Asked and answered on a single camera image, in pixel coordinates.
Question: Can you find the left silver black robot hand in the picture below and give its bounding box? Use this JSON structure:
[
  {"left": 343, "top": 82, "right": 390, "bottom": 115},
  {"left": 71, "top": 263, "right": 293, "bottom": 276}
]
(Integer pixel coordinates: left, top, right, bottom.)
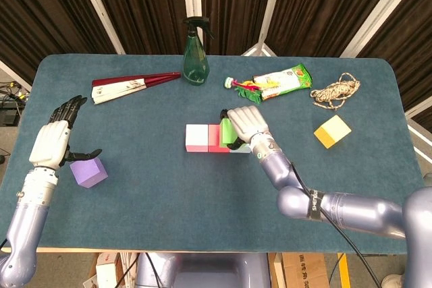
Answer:
[{"left": 28, "top": 94, "right": 103, "bottom": 171}]

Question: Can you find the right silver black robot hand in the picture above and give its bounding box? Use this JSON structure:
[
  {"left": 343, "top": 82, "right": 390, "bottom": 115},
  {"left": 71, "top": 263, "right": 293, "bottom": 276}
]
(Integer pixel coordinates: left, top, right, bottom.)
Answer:
[{"left": 219, "top": 105, "right": 271, "bottom": 151}]

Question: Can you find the green foam cube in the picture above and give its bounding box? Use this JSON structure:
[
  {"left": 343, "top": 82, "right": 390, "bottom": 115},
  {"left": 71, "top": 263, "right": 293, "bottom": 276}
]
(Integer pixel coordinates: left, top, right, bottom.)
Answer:
[{"left": 219, "top": 117, "right": 239, "bottom": 149}]

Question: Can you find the red foam cube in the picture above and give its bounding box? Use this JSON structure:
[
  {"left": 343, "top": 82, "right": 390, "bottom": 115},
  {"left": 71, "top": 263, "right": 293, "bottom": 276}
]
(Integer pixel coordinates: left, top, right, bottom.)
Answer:
[{"left": 207, "top": 124, "right": 231, "bottom": 153}]

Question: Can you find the purple foam cube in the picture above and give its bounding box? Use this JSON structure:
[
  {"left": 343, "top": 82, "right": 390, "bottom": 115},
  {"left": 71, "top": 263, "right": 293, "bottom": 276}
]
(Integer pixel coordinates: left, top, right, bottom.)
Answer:
[{"left": 69, "top": 156, "right": 109, "bottom": 189}]

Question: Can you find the pink foam cube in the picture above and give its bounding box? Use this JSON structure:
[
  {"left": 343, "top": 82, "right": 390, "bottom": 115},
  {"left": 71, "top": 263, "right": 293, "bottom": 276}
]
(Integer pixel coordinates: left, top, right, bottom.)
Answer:
[{"left": 185, "top": 124, "right": 210, "bottom": 153}]

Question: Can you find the yellow foam cube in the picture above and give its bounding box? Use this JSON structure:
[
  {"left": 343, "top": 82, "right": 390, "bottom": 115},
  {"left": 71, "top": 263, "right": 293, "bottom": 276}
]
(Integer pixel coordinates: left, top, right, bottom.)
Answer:
[{"left": 313, "top": 114, "right": 352, "bottom": 150}]

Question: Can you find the colourful feather shuttlecock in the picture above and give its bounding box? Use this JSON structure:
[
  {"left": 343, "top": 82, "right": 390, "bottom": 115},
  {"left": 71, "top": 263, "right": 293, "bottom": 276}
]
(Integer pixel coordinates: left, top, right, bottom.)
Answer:
[{"left": 223, "top": 76, "right": 264, "bottom": 105}]

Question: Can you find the white green snack packet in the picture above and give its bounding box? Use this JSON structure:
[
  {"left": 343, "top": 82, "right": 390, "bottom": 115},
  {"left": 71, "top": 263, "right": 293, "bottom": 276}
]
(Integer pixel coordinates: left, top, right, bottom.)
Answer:
[{"left": 252, "top": 63, "right": 314, "bottom": 101}]

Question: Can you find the green spray bottle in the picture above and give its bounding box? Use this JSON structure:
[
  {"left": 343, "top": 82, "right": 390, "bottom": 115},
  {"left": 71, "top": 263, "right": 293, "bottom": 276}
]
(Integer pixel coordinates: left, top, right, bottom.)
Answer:
[{"left": 182, "top": 16, "right": 215, "bottom": 86}]

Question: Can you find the folded red paper fan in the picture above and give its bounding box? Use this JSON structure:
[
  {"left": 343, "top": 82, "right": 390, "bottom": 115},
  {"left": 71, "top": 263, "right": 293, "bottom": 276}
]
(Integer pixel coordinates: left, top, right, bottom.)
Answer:
[{"left": 91, "top": 71, "right": 182, "bottom": 105}]

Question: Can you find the blue felt table mat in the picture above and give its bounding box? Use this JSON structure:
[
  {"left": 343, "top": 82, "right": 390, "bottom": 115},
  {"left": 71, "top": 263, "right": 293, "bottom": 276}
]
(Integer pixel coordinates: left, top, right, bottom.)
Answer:
[{"left": 0, "top": 53, "right": 432, "bottom": 254}]

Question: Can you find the white cardboard box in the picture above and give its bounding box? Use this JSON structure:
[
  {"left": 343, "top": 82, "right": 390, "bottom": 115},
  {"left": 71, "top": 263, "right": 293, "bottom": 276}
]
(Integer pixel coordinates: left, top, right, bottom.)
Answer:
[{"left": 95, "top": 252, "right": 119, "bottom": 288}]

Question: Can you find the brown pleated curtain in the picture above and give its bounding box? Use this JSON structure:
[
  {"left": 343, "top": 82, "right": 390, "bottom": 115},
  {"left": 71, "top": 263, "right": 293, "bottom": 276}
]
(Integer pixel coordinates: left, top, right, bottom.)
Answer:
[{"left": 0, "top": 0, "right": 432, "bottom": 123}]

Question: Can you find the lilac grey robot torso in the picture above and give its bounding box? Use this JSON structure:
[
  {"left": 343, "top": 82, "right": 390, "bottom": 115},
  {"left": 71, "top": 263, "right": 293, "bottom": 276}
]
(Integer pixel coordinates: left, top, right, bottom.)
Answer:
[{"left": 134, "top": 252, "right": 271, "bottom": 288}]

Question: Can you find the brown cardboard box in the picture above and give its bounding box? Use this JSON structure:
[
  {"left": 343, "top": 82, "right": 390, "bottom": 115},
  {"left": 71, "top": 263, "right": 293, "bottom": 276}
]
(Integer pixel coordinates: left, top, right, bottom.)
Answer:
[{"left": 281, "top": 253, "right": 330, "bottom": 288}]

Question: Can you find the white sneaker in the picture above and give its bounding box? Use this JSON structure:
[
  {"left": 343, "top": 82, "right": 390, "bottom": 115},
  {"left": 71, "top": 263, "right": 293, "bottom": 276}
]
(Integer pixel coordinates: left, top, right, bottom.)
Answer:
[{"left": 382, "top": 273, "right": 405, "bottom": 288}]

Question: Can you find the black device with cables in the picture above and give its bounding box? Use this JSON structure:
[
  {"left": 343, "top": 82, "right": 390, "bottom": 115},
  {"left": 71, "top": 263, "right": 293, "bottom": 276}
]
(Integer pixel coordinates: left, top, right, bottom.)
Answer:
[{"left": 0, "top": 80, "right": 30, "bottom": 127}]

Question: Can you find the beige rope bundle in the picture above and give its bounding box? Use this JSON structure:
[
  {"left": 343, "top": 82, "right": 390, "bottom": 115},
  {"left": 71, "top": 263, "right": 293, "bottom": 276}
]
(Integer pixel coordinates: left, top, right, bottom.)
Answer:
[{"left": 309, "top": 72, "right": 361, "bottom": 111}]

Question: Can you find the black printed arm strap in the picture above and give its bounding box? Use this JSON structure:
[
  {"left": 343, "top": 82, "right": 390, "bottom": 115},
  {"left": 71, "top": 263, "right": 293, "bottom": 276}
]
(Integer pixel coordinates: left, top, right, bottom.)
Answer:
[{"left": 306, "top": 189, "right": 325, "bottom": 223}]

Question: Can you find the black cable under table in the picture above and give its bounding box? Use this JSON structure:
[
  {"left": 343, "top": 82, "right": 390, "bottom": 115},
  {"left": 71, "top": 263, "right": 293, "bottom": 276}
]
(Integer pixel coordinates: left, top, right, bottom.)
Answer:
[{"left": 115, "top": 254, "right": 140, "bottom": 288}]

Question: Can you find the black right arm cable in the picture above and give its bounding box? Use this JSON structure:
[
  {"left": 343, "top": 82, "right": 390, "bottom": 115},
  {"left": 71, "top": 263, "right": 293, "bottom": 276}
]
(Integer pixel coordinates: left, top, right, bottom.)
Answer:
[{"left": 290, "top": 163, "right": 376, "bottom": 288}]

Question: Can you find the black cable on torso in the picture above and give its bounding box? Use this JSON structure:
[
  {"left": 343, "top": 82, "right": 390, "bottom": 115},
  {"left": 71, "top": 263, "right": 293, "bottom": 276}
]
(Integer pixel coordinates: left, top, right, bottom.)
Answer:
[{"left": 144, "top": 252, "right": 163, "bottom": 288}]

